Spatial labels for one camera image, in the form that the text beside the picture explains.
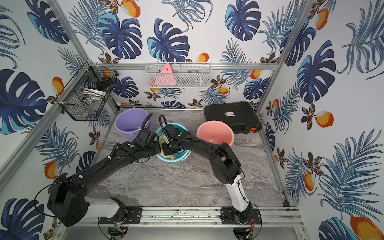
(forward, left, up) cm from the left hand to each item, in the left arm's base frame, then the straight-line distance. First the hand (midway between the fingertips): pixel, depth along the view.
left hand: (161, 151), depth 88 cm
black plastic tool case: (+36, -51, -3) cm, 63 cm away
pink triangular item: (+37, +1, +25) cm, 45 cm away
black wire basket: (+18, +43, +23) cm, 52 cm away
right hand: (+1, -2, -2) cm, 3 cm away
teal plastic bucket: (-6, -12, +5) cm, 14 cm away
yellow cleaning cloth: (+1, -2, +11) cm, 11 cm away
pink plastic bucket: (+12, -32, +6) cm, 35 cm away
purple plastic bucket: (+16, +22, +6) cm, 28 cm away
